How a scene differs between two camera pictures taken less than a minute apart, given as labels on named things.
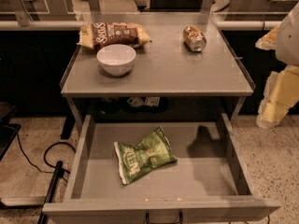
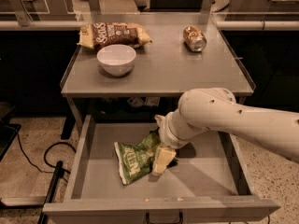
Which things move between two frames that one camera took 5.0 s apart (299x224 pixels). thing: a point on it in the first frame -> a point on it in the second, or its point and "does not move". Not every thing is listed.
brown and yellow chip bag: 95,35 does not move
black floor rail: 59,173 does not move
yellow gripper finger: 281,93 -> 163,156
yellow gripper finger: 269,40 -> 160,120
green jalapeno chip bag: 151,151 does not move
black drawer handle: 169,222 does not move
